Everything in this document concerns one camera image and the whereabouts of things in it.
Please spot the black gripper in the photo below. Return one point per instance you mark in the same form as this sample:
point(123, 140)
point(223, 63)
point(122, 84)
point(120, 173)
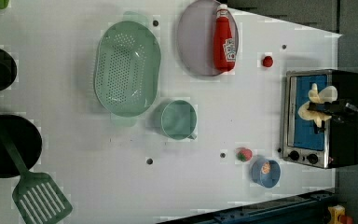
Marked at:
point(342, 111)

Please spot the yellow plush peeled banana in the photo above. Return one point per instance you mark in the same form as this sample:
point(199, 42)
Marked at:
point(327, 95)

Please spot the green mug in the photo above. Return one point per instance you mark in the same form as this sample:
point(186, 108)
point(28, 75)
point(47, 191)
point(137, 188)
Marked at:
point(178, 120)

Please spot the silver black toaster oven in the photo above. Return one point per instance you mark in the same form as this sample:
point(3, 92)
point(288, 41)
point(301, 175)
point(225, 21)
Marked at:
point(334, 144)

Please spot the small red round toy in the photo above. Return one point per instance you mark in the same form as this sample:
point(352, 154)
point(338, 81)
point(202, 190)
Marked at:
point(267, 61)

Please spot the orange slice toy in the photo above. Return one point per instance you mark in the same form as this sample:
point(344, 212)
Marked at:
point(265, 168)

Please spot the blue bowl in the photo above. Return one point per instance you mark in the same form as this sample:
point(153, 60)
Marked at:
point(269, 180)

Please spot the red plush strawberry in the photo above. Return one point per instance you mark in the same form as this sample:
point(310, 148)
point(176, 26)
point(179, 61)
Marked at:
point(244, 154)

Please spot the red plush ketchup bottle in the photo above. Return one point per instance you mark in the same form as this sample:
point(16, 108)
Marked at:
point(224, 50)

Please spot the grey round plate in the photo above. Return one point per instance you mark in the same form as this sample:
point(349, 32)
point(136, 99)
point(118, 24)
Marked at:
point(194, 36)

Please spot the green perforated colander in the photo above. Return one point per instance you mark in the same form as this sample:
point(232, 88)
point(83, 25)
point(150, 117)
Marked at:
point(126, 70)

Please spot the green slotted spatula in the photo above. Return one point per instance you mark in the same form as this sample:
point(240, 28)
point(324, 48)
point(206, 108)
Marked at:
point(37, 196)

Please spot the black round pan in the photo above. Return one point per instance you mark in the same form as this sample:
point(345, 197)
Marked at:
point(19, 134)

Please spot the lime green object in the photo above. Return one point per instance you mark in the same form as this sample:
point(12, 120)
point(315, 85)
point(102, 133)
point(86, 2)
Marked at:
point(4, 4)

